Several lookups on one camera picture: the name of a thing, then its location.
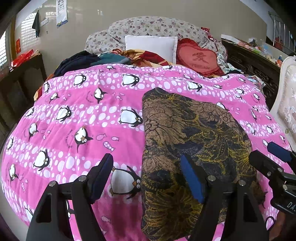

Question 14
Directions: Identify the dark floral patterned garment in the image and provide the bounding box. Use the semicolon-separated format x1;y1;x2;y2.
141;88;266;240

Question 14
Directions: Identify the dark navy clothes pile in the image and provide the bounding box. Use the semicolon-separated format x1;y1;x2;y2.
54;50;100;77

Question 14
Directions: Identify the light blue floral cloth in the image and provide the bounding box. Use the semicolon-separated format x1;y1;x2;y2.
216;52;243;74

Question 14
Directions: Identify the dark wooden cabinet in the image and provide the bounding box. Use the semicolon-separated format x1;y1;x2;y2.
222;40;280;109

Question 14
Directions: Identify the pink penguin blanket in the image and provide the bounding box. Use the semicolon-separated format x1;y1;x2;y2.
1;64;289;240

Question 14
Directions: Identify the metal rack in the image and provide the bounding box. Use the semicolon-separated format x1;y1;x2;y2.
268;11;295;56

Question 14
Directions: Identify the red heart-shaped cushion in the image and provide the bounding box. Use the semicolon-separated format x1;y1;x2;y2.
176;38;224;77

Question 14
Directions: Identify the dark wooden side table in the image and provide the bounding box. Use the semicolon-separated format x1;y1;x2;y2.
0;54;48;135

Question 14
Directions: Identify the white square pillow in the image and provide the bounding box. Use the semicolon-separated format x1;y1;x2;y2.
125;35;178;64

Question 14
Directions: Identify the red yellow patterned blanket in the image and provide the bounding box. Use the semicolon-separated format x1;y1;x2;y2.
111;49;174;68

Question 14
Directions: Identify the red bag on table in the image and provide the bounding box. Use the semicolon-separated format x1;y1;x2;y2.
11;49;34;68

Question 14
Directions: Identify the teal folded garment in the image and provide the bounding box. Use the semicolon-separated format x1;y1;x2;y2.
90;53;131;66

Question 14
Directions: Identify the floral grey quilt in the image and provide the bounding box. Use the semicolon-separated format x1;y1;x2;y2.
85;16;227;61

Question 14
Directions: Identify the dark hanging cloth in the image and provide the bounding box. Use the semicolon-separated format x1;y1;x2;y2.
32;12;41;38

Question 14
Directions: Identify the wall calendar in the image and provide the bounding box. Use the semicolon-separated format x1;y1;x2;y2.
56;0;68;28

